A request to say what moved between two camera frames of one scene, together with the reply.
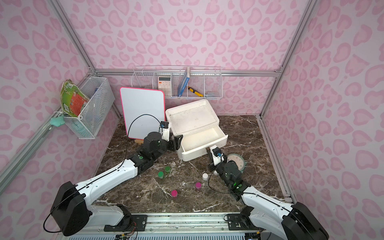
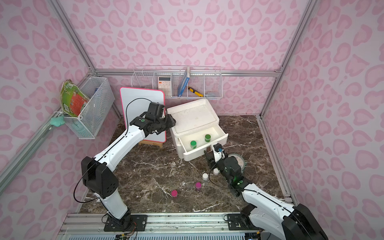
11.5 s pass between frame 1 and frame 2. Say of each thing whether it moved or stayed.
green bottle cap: moved
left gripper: moved
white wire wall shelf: stayed
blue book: stayed
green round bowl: stayed
